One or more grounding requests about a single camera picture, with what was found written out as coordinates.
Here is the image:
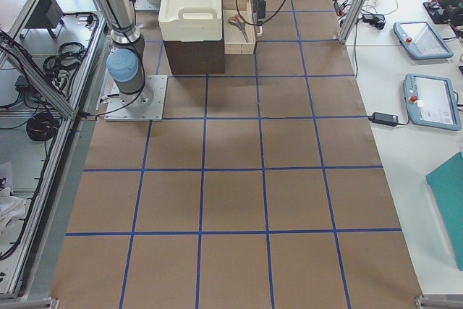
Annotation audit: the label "light wooden drawer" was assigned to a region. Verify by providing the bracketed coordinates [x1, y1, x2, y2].
[223, 0, 256, 55]

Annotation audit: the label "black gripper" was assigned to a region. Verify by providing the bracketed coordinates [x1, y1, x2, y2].
[252, 0, 266, 36]

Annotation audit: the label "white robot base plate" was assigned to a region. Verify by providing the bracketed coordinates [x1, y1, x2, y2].
[103, 75, 168, 122]

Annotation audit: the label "black power adapter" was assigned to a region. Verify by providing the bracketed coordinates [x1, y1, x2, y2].
[368, 112, 399, 127]

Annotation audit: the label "blue teach pendant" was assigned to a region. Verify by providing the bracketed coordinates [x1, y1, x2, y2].
[404, 73, 462, 131]
[393, 21, 454, 60]

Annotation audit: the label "grey orange-handled scissors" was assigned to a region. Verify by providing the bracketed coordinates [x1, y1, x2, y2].
[228, 14, 249, 43]

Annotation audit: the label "white plastic tray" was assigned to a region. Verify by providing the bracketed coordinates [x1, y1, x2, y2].
[158, 0, 223, 42]

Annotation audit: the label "dark brown wooden cabinet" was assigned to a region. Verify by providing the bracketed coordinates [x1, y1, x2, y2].
[163, 40, 225, 75]

